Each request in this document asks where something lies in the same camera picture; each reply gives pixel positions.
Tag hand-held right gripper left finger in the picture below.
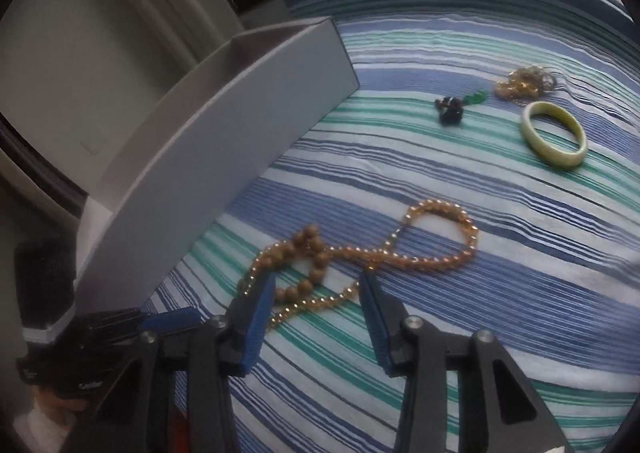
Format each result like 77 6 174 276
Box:
70 273 277 453

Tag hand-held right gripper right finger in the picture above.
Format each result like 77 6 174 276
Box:
358 271 568 453

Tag person's left forearm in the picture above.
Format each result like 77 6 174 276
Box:
27 390 86 453

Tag pale green jade bangle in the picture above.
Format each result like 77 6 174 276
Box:
520 101 588 167

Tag gold chain bracelet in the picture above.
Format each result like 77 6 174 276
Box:
493 65 559 102

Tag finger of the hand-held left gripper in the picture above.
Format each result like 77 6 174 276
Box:
65 307 147 351
137 306 202 335

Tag grey cardboard box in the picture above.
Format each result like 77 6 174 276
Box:
75 16 360 330

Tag black beads with green pendant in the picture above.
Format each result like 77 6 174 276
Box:
433 89 491 127

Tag blue green striped bedsheet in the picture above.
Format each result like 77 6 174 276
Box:
142 0 640 453

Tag amber bead necklace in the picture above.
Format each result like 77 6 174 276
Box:
239 199 480 332

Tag brown wooden bead bracelet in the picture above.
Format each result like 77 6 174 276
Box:
259 225 332 305

